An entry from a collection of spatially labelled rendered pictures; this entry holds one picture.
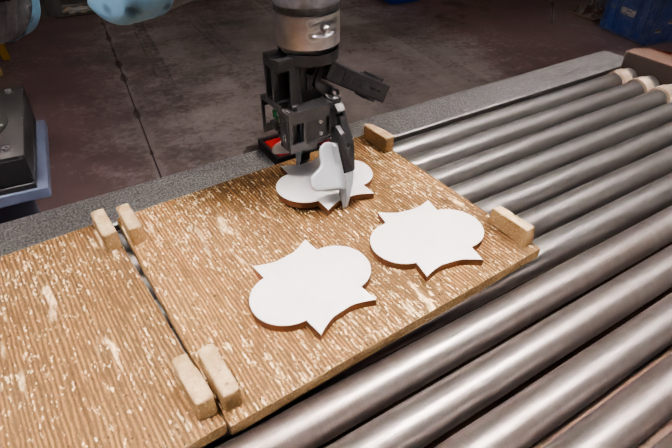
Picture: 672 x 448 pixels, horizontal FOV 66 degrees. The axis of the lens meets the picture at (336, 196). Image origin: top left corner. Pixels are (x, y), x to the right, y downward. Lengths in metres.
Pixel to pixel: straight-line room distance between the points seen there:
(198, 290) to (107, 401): 0.15
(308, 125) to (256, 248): 0.16
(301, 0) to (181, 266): 0.33
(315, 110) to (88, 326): 0.34
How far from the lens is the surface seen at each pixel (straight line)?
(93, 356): 0.58
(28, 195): 0.98
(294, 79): 0.61
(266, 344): 0.54
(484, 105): 1.05
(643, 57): 1.33
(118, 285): 0.64
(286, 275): 0.59
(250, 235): 0.66
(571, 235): 0.75
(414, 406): 0.52
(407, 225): 0.66
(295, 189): 0.71
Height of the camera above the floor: 1.35
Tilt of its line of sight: 35 degrees down
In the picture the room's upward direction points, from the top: straight up
